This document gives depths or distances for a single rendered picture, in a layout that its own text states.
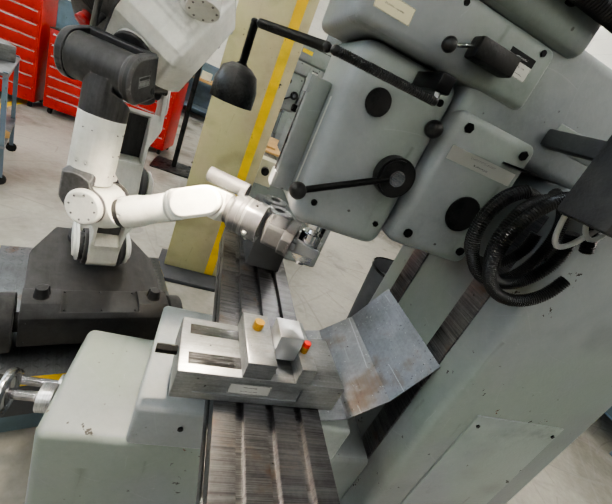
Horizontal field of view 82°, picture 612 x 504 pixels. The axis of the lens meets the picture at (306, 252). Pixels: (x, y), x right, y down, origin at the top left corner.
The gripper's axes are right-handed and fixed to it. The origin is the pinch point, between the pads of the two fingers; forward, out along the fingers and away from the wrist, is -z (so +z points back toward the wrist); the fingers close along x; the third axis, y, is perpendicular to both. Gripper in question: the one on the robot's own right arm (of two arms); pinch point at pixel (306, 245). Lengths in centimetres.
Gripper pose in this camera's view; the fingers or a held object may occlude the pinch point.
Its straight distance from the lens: 77.8
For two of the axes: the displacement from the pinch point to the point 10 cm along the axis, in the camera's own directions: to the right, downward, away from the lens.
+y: -4.0, 8.3, 3.8
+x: 1.6, -3.5, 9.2
